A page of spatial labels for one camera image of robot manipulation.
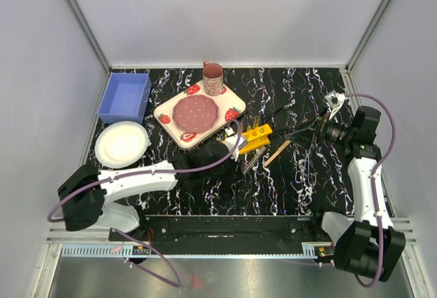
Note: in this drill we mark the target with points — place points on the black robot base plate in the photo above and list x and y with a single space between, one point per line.
277 232

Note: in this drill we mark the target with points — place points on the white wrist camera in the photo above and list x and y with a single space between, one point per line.
232 140
335 101

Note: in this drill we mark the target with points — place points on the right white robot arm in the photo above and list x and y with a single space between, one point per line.
368 246

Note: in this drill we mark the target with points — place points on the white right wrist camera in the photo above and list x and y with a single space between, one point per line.
335 101

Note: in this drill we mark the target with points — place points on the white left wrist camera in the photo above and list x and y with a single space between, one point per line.
232 140

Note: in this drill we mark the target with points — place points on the pink polka dot plate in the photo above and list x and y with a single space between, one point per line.
195 114

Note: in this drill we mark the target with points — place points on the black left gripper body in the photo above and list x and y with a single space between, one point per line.
228 167

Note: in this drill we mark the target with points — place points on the pink patterned mug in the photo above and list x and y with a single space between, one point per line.
213 78

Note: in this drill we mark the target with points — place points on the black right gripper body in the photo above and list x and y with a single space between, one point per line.
332 131

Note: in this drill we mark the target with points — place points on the blue plastic bin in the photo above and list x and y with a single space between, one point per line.
125 98

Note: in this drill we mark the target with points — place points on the white slotted cable duct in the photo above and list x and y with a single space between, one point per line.
137 251

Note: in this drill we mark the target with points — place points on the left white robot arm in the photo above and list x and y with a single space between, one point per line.
89 196

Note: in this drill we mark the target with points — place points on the yellow plastic test tube rack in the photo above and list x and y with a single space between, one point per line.
255 142

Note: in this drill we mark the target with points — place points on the white paper plate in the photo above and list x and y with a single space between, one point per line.
121 144

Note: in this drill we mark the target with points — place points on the white strawberry serving tray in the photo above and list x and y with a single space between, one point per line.
230 106

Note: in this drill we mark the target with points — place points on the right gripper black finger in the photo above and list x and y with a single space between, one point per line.
303 140
303 127

